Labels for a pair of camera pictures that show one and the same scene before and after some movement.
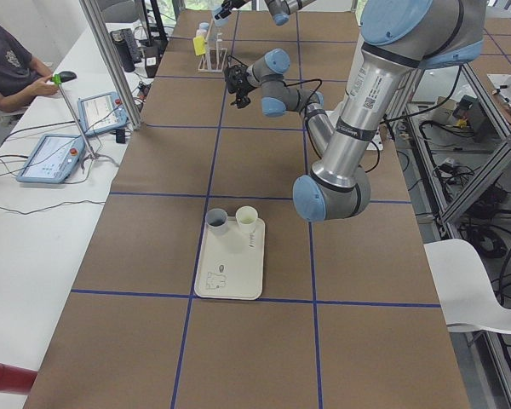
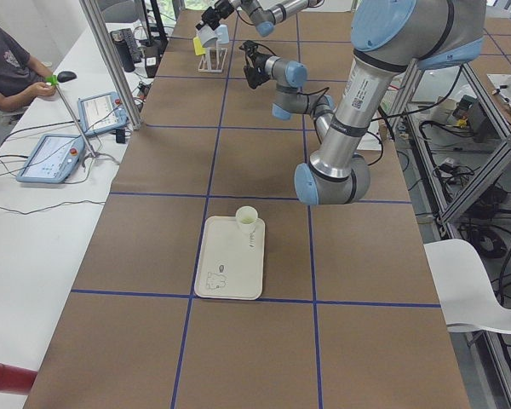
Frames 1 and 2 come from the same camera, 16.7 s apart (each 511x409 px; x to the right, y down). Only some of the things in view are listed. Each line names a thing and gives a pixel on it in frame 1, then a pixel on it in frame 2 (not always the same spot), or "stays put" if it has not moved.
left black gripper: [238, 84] → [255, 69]
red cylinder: [2, 377] stays put
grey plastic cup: [216, 219] → [207, 36]
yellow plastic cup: [199, 45] stays put
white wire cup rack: [214, 60] stays put
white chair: [465, 291] stays put
